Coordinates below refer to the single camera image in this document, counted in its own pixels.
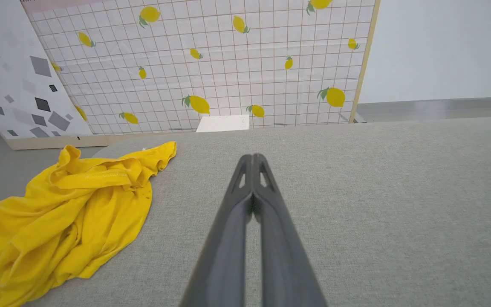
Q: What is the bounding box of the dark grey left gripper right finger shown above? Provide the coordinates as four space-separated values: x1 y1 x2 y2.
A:
253 153 328 307

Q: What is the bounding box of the yellow t-shirt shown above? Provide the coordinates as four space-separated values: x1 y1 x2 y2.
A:
0 141 177 307

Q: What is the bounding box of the lemon print grid partition panel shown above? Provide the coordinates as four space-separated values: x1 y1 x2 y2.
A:
5 0 381 151

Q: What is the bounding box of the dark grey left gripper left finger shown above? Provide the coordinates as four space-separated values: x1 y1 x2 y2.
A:
179 154 254 307

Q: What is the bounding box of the white box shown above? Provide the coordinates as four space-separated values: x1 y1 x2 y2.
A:
196 115 250 133

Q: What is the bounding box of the grey diamond pattern panel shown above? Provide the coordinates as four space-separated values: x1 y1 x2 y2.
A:
0 0 93 139

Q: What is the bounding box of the grey fabric sofa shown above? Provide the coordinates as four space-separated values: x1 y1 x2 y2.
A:
0 117 491 307

